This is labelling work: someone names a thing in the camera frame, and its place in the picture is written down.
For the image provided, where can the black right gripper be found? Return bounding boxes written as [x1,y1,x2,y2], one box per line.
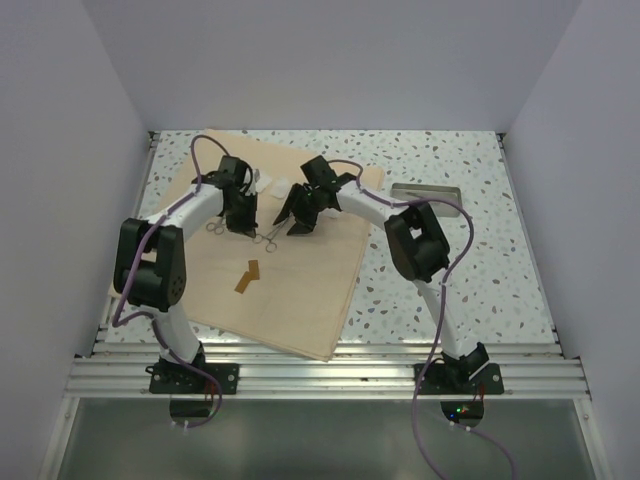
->
[275,183,325,236]

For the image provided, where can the steel forceps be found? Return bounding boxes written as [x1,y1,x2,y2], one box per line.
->
[253,225,283,250]

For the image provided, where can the steel tweezers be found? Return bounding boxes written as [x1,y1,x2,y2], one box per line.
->
[397,189,457,198]

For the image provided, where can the steel scissors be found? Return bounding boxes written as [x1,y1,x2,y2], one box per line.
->
[206,217,226,235]

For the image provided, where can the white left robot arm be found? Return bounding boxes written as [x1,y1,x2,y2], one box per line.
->
[112,155,257,393]

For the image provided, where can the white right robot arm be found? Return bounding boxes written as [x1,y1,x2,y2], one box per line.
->
[273,156,489,393]

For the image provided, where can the brown indicator tape strip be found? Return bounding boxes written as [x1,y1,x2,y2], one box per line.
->
[234,260,260,294]

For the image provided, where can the beige cloth drape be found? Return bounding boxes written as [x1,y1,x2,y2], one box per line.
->
[139,131,371,361]

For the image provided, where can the metal instrument tray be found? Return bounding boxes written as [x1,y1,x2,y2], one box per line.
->
[389,182,463,217]

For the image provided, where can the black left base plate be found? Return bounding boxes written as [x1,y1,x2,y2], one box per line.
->
[145,359,240,395]

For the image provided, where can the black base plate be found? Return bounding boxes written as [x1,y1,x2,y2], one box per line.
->
[413,360,505,396]
[145,359,240,395]

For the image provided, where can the aluminium rail frame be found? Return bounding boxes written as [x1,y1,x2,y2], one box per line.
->
[42,130,613,479]

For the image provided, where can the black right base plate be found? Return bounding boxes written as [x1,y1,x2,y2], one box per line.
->
[413,360,505,396]

